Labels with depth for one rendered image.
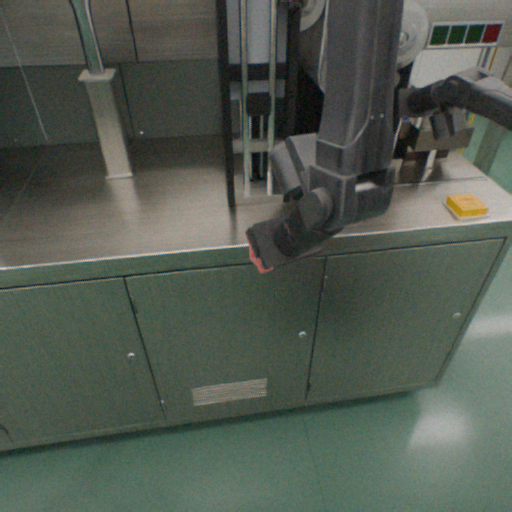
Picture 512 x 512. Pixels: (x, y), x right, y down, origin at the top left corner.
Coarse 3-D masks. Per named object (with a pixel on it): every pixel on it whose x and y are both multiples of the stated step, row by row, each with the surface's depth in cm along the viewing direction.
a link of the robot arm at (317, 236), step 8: (296, 192) 48; (304, 192) 46; (296, 208) 48; (288, 216) 50; (296, 216) 48; (288, 224) 50; (296, 224) 48; (304, 224) 46; (296, 232) 49; (304, 232) 47; (312, 232) 46; (320, 232) 46; (328, 232) 46; (336, 232) 47; (296, 240) 50; (304, 240) 49; (312, 240) 48; (320, 240) 48
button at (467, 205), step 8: (448, 200) 101; (456, 200) 99; (464, 200) 99; (472, 200) 99; (480, 200) 99; (456, 208) 98; (464, 208) 96; (472, 208) 96; (480, 208) 96; (488, 208) 97; (464, 216) 97
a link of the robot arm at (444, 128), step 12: (444, 84) 83; (456, 84) 81; (444, 96) 85; (456, 96) 83; (456, 108) 88; (432, 120) 91; (444, 120) 89; (456, 120) 88; (432, 132) 93; (444, 132) 90; (456, 132) 89
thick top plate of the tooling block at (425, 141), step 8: (416, 128) 108; (424, 128) 107; (472, 128) 108; (408, 136) 112; (416, 136) 108; (424, 136) 107; (432, 136) 108; (456, 136) 109; (464, 136) 109; (408, 144) 113; (416, 144) 109; (424, 144) 109; (432, 144) 109; (440, 144) 110; (448, 144) 110; (456, 144) 110; (464, 144) 111
